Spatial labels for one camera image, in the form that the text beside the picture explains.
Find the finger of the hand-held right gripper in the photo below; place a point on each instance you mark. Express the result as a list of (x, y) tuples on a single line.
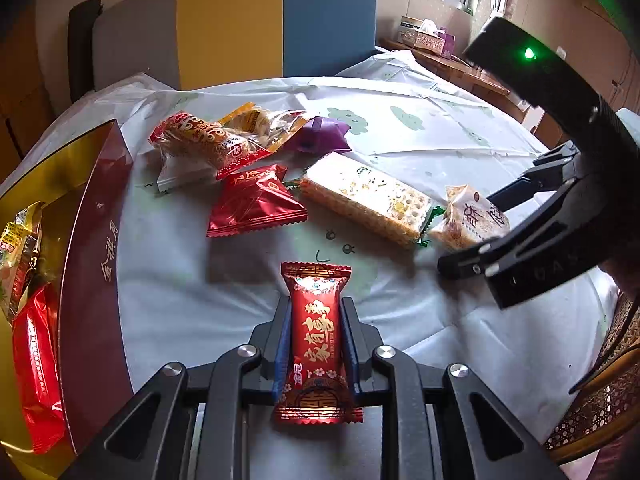
[(530, 182), (465, 262)]

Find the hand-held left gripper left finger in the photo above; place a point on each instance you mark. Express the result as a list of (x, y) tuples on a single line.
[(282, 347)]

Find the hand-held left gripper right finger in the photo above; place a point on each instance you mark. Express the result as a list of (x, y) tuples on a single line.
[(350, 352)]

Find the small red candy packet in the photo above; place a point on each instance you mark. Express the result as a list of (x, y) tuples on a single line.
[(315, 330)]

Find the clear pastry packet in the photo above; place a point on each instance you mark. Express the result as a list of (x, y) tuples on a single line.
[(465, 220)]

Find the red triangular snack packet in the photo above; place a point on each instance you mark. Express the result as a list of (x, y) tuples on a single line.
[(250, 205)]

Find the dark red gift box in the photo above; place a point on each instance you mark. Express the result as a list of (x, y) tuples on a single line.
[(95, 260)]

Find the orange-red cracker packet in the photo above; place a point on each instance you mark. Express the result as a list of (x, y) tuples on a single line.
[(205, 140)]

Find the yellow clear snack packet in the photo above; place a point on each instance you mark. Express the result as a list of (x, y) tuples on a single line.
[(270, 122)]

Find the wooden side table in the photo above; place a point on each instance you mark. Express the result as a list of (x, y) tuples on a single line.
[(465, 72)]

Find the long cracker packet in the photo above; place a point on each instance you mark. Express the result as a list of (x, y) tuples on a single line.
[(365, 197)]

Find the purple tissue box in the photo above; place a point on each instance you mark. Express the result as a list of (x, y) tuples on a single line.
[(432, 37)]

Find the rattan chair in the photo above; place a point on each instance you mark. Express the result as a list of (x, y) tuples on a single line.
[(600, 400)]

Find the purple snack packet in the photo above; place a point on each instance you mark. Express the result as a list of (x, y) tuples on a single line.
[(320, 135)]

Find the shiny red snack packet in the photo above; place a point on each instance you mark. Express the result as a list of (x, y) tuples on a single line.
[(37, 370)]

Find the gold snack packet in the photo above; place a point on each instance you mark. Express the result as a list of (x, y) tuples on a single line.
[(20, 245)]

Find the grey yellow blue sofa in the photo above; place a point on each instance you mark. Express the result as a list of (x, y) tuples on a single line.
[(230, 25)]

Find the black chair back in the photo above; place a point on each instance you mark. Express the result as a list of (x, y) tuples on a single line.
[(82, 45)]

